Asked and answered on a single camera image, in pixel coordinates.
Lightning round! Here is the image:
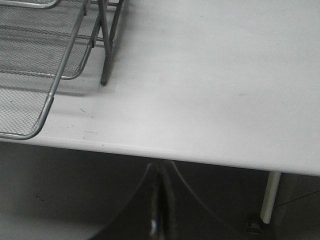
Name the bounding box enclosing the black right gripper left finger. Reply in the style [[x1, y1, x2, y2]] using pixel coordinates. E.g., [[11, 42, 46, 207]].
[[92, 163, 162, 240]]

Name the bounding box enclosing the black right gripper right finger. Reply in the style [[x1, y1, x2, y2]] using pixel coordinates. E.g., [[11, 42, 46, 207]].
[[161, 161, 247, 240]]

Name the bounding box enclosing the silver mesh tray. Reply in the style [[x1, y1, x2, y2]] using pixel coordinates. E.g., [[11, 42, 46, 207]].
[[61, 3, 100, 80], [0, 0, 91, 140]]

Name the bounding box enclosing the white table leg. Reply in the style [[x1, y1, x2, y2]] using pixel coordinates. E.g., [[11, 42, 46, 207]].
[[260, 171, 282, 225]]

